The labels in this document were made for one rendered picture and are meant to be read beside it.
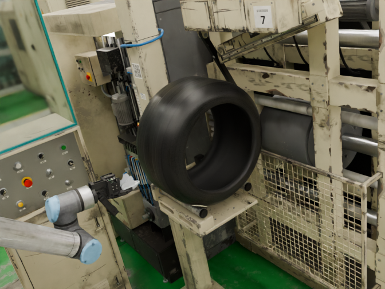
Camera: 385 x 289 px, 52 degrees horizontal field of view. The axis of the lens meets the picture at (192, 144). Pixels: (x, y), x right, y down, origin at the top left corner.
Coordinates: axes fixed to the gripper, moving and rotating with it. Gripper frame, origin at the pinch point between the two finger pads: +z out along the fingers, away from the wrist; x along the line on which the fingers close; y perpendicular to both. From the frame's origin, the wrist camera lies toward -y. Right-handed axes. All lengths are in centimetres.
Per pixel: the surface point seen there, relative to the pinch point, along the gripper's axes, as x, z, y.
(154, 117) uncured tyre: 2.8, 13.7, 25.3
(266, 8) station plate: -29, 48, 65
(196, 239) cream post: 28, 45, -62
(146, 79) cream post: 28, 26, 36
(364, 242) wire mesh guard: -59, 75, -34
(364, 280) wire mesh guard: -59, 77, -56
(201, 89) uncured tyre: -8.4, 31.0, 35.3
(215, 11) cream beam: 0, 48, 64
